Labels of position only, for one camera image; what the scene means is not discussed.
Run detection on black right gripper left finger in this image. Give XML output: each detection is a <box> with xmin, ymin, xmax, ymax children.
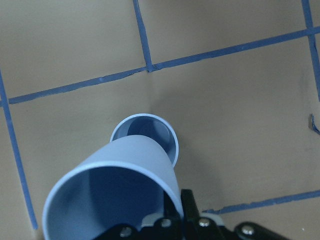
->
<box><xmin>156</xmin><ymin>191</ymin><xmax>180</xmax><ymax>223</ymax></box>

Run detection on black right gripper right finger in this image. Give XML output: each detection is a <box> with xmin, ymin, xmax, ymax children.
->
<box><xmin>180</xmin><ymin>189</ymin><xmax>200</xmax><ymax>220</ymax></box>

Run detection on blue cup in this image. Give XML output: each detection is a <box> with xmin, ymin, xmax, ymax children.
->
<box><xmin>42</xmin><ymin>135</ymin><xmax>183</xmax><ymax>240</ymax></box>
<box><xmin>110</xmin><ymin>113</ymin><xmax>179</xmax><ymax>166</ymax></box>

